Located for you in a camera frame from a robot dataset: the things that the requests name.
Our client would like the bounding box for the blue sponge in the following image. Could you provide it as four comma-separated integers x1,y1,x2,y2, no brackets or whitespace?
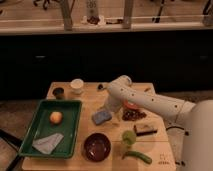
92,111,112,125

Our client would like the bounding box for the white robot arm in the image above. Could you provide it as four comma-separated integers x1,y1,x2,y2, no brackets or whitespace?
104,75,213,171

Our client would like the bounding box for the orange bowl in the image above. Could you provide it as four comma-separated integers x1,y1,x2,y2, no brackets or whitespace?
124,101,139,110

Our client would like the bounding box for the dark grape bunch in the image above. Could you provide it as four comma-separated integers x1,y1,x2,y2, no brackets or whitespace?
122,110,146,121

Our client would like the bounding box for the green cup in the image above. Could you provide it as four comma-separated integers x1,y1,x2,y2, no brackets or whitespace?
122,130,136,147

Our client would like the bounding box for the white cup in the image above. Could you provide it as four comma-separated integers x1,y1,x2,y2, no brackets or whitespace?
70,79,84,94

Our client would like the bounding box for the brown cake slice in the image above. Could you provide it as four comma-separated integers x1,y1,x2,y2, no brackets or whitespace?
133,123,158,136

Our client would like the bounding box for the dark red bowl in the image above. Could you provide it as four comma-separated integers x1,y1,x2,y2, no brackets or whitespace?
83,133,111,162

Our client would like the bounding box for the green plastic tray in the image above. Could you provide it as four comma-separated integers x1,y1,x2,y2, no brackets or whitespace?
19,100,82,159

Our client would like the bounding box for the small dark cup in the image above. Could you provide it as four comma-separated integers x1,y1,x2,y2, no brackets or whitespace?
52,87,65,99

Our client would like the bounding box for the orange fruit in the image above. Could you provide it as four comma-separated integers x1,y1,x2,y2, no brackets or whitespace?
49,111,63,124

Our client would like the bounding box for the green pepper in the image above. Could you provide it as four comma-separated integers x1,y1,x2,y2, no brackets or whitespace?
122,151,152,164

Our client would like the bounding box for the grey folded cloth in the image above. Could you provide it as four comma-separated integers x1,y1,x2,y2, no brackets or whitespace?
32,133,64,154

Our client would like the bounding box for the black cable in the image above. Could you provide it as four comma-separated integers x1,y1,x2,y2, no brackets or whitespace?
166,124,188,166

